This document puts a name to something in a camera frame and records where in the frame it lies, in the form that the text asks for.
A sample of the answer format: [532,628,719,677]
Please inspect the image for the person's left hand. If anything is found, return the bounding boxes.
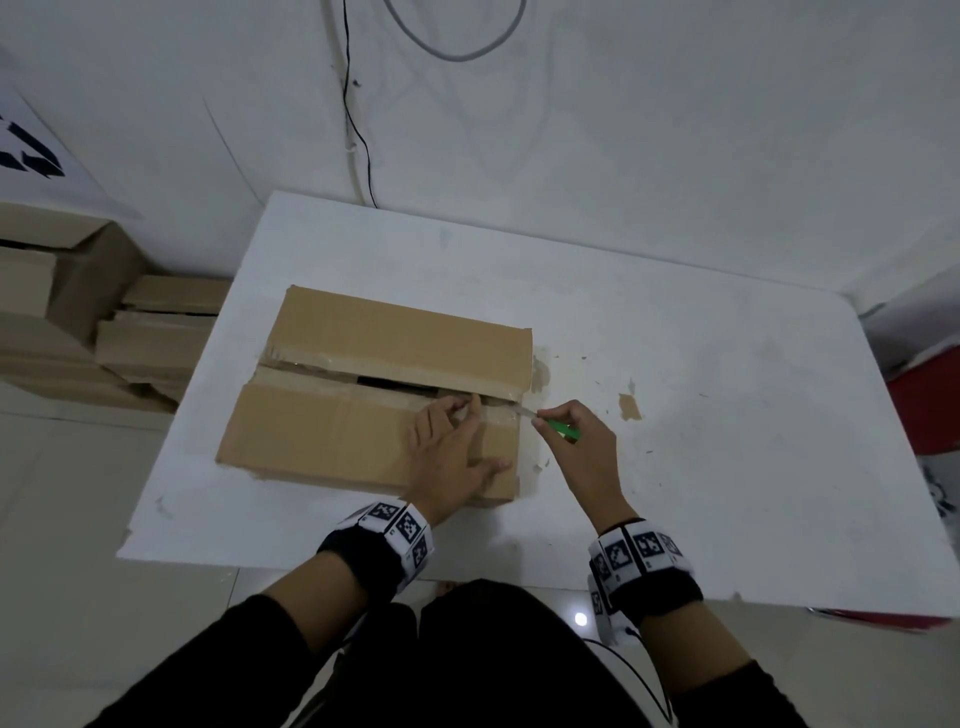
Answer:
[408,393,515,526]

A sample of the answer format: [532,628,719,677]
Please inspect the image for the green handled knife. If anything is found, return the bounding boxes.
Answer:
[513,404,583,444]

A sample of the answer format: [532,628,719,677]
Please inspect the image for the grey looped wall cable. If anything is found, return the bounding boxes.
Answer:
[382,0,530,63]

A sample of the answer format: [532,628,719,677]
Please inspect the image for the red chair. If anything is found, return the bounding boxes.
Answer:
[809,348,960,635]

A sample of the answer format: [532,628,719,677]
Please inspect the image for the person's right hand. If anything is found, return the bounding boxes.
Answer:
[532,399,639,535]

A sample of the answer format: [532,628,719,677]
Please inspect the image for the thin black wall cable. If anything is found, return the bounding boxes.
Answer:
[341,0,376,208]

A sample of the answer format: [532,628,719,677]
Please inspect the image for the taped small cardboard box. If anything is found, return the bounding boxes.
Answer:
[95,275,232,384]

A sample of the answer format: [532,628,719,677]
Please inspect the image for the person's black trouser legs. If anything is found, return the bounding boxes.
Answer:
[288,577,676,728]

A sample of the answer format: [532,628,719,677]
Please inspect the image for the person's left forearm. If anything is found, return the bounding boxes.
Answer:
[86,553,369,728]

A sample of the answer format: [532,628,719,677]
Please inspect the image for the white recycling symbol sign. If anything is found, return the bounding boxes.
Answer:
[0,44,140,223]

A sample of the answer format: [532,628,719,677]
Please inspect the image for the white wall cable conduit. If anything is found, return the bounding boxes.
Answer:
[322,0,369,204]

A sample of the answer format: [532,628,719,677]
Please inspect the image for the person's right forearm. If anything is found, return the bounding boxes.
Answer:
[637,599,811,728]

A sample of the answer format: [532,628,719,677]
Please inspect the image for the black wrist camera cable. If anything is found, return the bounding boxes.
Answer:
[584,637,673,725]

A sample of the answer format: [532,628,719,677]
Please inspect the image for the stack of boxes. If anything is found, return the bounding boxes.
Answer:
[0,314,178,415]

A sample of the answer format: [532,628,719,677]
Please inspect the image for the plain brown cardboard box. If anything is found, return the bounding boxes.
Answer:
[215,284,535,508]

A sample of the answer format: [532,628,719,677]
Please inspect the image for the white table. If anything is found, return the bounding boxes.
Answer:
[116,189,960,620]

